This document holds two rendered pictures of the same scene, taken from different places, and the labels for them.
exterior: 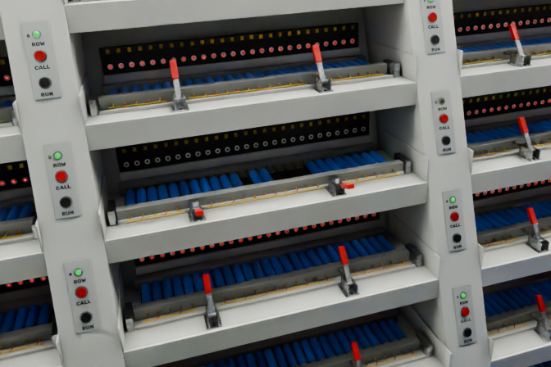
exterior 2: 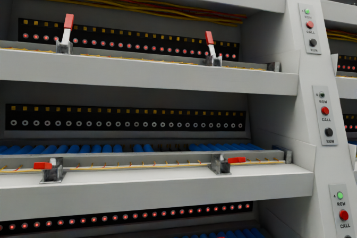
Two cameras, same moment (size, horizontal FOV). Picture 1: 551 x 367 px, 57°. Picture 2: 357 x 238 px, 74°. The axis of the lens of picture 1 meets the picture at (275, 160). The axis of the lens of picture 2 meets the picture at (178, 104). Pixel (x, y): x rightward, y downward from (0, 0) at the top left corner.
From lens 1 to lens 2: 0.54 m
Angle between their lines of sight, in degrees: 19
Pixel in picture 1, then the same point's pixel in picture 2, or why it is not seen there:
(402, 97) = (286, 85)
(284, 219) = (159, 194)
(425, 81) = (306, 75)
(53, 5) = not seen: outside the picture
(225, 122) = (109, 75)
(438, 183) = (324, 175)
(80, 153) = not seen: outside the picture
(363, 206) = (248, 189)
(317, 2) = not seen: outside the picture
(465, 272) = not seen: outside the picture
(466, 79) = (340, 81)
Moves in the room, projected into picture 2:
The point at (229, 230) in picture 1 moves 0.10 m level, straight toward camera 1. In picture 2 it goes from (87, 200) to (66, 215)
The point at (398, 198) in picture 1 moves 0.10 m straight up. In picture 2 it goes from (284, 186) to (277, 130)
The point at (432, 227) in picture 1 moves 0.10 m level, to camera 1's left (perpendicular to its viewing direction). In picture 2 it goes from (321, 224) to (266, 227)
